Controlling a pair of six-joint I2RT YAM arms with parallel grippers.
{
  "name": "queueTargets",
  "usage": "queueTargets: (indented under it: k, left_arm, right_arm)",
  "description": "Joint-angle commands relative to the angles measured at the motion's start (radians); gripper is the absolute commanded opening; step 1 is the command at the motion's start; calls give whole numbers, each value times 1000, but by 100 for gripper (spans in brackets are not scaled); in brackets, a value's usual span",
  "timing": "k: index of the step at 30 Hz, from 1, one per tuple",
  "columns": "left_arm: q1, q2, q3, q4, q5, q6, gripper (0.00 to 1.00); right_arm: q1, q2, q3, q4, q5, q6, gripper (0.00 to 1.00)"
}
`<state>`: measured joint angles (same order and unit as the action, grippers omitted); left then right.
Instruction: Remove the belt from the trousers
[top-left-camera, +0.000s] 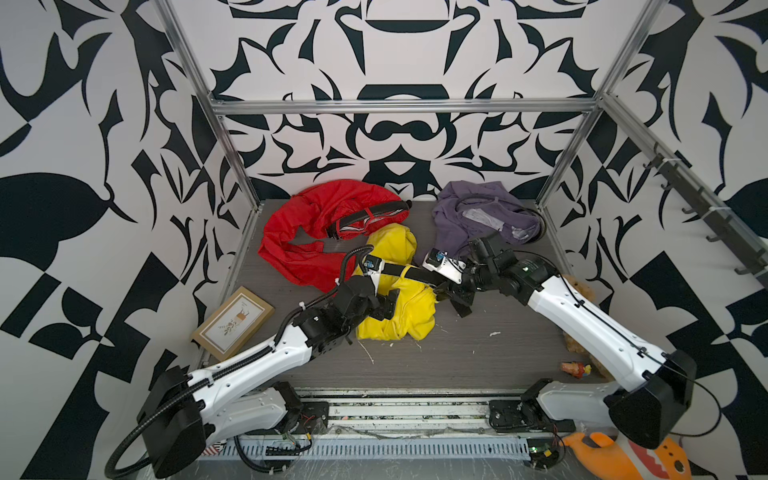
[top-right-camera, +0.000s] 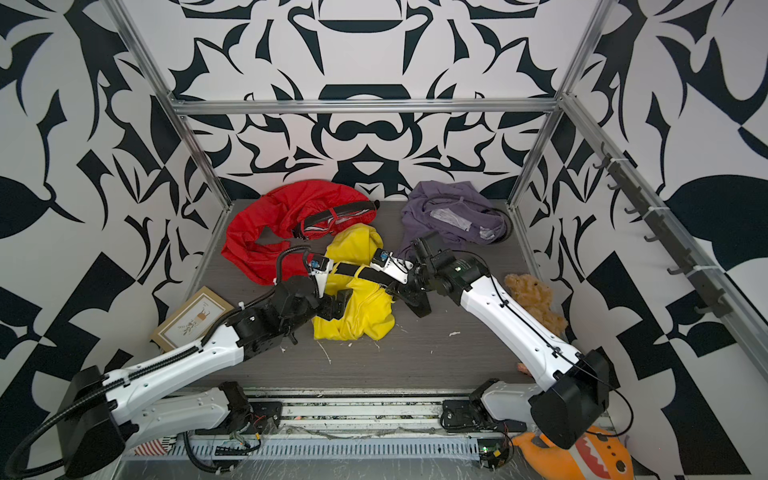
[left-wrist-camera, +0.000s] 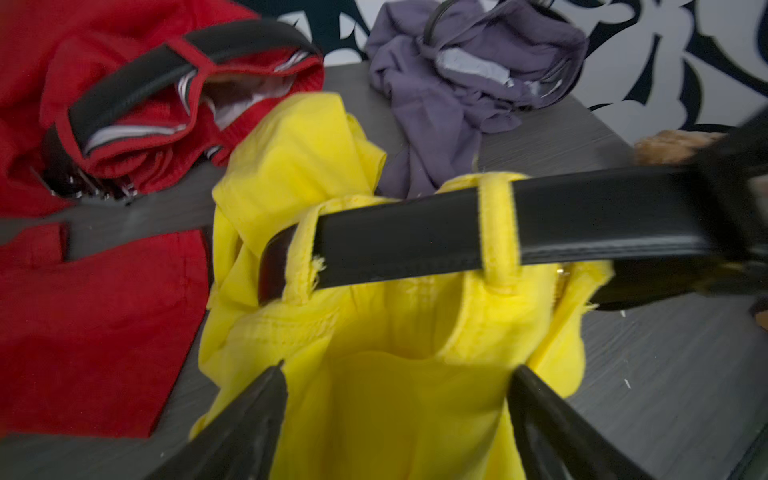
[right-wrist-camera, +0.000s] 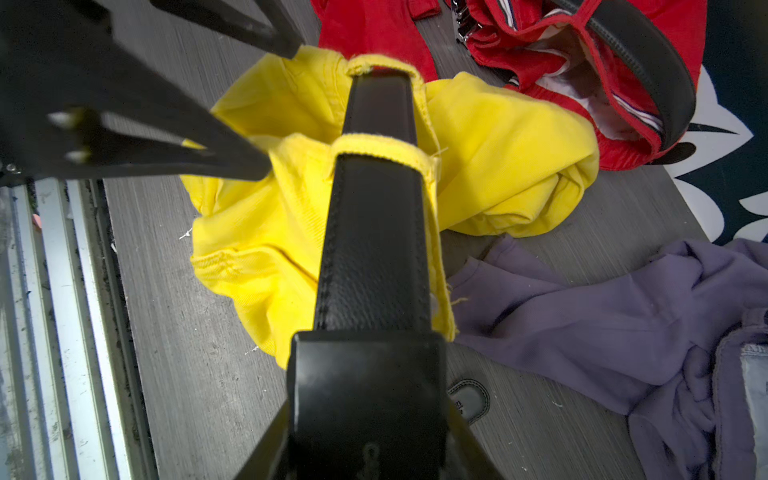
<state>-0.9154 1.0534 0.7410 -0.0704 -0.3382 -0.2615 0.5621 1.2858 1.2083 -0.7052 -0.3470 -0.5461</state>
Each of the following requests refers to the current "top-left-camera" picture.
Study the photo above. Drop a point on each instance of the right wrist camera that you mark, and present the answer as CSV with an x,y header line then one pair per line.
x,y
439,262

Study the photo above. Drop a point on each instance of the red trousers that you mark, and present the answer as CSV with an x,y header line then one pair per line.
x,y
293,237

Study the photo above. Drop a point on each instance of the orange monster plush toy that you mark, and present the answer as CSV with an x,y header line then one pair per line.
x,y
621,458

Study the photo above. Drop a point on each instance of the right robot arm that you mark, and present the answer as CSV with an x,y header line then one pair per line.
x,y
651,389

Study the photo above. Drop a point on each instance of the white cable duct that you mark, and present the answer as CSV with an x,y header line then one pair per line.
x,y
506,448

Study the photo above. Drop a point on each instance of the black belt in red trousers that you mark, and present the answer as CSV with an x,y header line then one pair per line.
x,y
369,220

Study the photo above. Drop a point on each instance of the brown teddy bear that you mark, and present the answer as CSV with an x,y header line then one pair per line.
x,y
571,344

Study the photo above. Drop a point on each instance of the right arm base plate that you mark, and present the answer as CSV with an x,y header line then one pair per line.
x,y
516,416

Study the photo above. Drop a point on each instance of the small red figurine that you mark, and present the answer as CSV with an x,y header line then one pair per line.
x,y
576,370

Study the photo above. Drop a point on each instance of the black coat hook rail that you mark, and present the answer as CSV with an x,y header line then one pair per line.
x,y
701,202

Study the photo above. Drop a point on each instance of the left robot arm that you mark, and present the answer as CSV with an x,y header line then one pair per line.
x,y
186,413

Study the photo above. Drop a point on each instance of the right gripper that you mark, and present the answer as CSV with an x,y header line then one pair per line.
x,y
459,295

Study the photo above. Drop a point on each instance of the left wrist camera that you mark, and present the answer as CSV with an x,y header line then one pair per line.
x,y
372,267

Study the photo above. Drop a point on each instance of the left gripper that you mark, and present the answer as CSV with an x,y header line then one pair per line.
x,y
382,305

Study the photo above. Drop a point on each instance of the framed picture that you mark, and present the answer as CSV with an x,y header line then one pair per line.
x,y
227,330

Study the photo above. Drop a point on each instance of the purple trousers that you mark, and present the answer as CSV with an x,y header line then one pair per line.
x,y
449,234

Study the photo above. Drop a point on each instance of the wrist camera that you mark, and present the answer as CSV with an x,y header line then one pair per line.
x,y
372,267
439,262

